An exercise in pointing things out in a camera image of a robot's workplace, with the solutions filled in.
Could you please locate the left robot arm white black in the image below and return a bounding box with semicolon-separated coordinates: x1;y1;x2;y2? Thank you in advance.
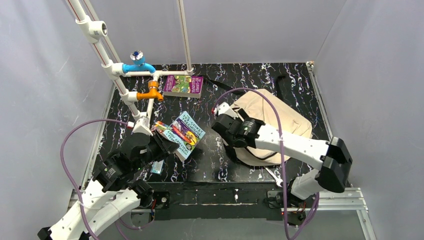
37;130;179;240

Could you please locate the purple cable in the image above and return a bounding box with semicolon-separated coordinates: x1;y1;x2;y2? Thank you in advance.
211;87;321;240
59;119;155;240

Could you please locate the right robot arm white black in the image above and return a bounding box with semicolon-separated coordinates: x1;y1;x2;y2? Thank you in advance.
211;114;353;201

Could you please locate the teal pencil pack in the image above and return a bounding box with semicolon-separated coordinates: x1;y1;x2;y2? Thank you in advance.
150;160;164;175

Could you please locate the blue tap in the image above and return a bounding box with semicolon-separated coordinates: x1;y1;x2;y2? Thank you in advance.
122;50;156;74

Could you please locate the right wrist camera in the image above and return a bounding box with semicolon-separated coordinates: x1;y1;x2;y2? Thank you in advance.
212;102;238;119

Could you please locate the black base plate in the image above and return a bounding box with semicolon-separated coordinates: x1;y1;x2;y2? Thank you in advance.
120;181;319;222

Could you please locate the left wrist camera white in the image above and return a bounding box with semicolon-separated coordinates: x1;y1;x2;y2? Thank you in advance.
127;116;153;136

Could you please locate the yellow crayon box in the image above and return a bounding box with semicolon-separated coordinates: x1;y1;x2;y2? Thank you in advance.
150;121;170;133

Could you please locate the purple treehouse book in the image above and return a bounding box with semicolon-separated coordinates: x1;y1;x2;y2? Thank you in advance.
162;75;204;98

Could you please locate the orange tap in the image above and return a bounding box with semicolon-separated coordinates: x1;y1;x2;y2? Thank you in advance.
136;80;164;102

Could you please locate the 143-storey treehouse book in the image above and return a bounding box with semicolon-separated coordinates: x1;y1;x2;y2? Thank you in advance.
162;111;206;162

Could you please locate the aluminium rail frame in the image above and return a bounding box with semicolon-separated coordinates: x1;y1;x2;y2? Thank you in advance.
61;61;377;240

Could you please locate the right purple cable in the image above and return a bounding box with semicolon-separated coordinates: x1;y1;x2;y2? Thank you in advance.
211;87;321;240

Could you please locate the beige student backpack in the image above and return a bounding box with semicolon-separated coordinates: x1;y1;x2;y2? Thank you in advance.
223;89;313;167

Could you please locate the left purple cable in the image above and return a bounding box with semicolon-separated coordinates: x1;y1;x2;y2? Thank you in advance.
59;119;155;240

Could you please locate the white pvc pipe frame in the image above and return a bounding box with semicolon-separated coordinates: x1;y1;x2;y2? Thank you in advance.
66;0;194;128

